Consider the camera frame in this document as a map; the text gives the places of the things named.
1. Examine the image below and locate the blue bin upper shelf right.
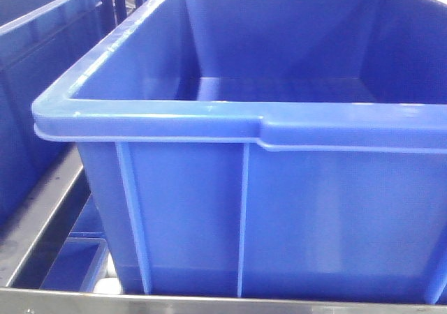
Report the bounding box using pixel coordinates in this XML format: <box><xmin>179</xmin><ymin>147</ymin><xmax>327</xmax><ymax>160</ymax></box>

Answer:
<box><xmin>32</xmin><ymin>0</ymin><xmax>446</xmax><ymax>304</ymax></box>

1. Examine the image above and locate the blue bin shelf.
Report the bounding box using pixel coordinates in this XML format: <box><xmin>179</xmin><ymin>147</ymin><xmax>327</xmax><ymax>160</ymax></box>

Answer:
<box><xmin>32</xmin><ymin>0</ymin><xmax>446</xmax><ymax>304</ymax></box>
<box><xmin>1</xmin><ymin>0</ymin><xmax>104</xmax><ymax>223</ymax></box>

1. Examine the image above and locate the small blue bin below shelf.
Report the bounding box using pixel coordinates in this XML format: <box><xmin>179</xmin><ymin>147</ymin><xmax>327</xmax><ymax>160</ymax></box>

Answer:
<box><xmin>13</xmin><ymin>230</ymin><xmax>109</xmax><ymax>292</ymax></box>

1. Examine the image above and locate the blue bin upper shelf left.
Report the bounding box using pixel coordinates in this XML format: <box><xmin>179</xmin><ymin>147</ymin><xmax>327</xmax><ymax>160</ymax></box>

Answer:
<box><xmin>1</xmin><ymin>0</ymin><xmax>104</xmax><ymax>223</ymax></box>

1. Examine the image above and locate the stainless steel shelf frame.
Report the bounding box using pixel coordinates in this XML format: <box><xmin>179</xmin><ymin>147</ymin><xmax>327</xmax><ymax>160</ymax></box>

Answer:
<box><xmin>1</xmin><ymin>147</ymin><xmax>446</xmax><ymax>313</ymax></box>

